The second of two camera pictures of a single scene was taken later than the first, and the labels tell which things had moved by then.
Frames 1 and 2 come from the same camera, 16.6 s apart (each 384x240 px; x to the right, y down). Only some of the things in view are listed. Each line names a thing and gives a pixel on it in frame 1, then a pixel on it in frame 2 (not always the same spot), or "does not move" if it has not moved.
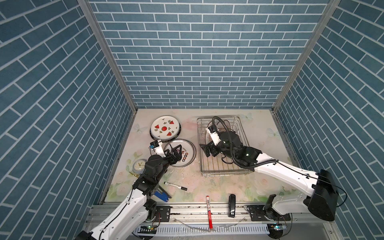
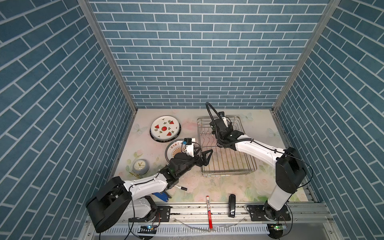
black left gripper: (177, 157) -> (203, 162)
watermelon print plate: (165, 127) does not move
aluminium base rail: (190, 214) does not move
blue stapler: (163, 196) does not move
